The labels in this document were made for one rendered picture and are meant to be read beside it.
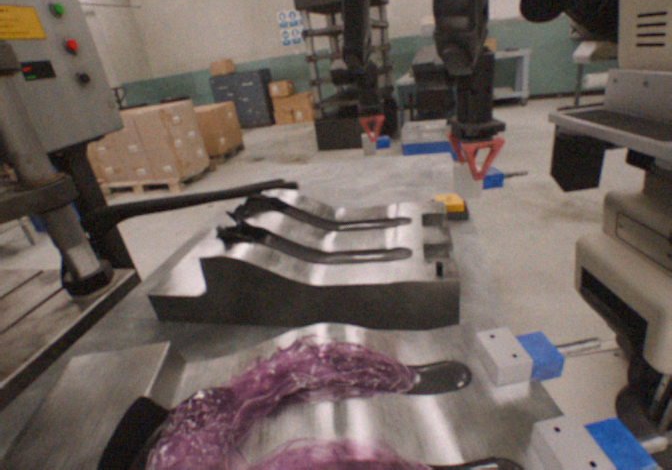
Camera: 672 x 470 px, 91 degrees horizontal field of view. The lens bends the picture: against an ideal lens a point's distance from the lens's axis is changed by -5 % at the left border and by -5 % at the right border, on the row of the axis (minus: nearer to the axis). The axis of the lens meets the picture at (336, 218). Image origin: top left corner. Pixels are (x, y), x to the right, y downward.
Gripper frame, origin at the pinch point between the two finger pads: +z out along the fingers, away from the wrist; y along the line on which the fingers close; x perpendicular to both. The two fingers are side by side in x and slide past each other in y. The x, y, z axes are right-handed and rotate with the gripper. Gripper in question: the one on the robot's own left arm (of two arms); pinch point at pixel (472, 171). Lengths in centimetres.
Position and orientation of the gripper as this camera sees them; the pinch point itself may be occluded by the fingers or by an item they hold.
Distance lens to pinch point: 67.6
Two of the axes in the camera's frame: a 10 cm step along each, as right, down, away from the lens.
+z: 1.3, 8.9, 4.4
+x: 9.9, -1.4, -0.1
